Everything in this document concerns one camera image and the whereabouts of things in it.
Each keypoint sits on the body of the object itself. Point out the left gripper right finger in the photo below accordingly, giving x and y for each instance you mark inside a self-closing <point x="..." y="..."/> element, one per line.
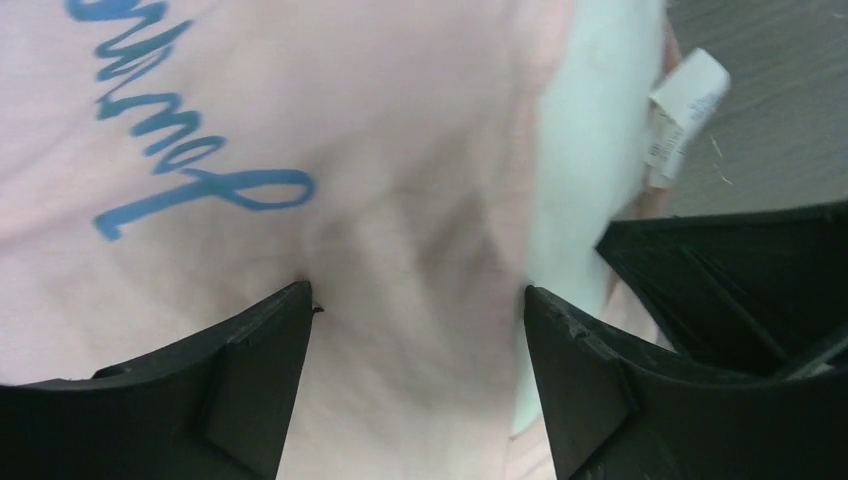
<point x="618" y="407"/>

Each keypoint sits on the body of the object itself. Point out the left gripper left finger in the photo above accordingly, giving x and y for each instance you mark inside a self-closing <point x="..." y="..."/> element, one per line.
<point x="214" y="405"/>

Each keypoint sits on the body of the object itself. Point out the white pillow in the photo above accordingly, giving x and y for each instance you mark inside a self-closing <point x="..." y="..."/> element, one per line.
<point x="592" y="66"/>

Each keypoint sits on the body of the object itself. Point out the white pillow care label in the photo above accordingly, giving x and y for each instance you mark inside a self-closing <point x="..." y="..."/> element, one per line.
<point x="682" y="105"/>

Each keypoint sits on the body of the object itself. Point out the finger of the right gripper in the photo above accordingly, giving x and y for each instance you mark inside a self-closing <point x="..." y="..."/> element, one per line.
<point x="764" y="293"/>

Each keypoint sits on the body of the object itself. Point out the pink pillowcase with blue print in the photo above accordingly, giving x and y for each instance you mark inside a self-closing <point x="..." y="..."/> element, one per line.
<point x="167" y="164"/>

